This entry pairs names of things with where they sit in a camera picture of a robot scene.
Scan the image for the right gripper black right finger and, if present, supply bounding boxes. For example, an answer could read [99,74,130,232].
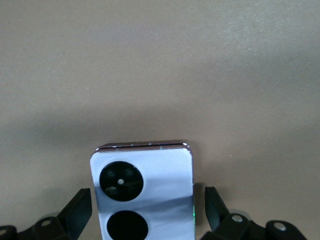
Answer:
[204,185,308,240]

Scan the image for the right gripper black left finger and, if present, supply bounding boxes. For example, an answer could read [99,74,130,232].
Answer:
[0,187,93,240]

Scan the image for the lilac flip phone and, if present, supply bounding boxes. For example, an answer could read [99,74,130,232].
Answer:
[89,139,196,240]

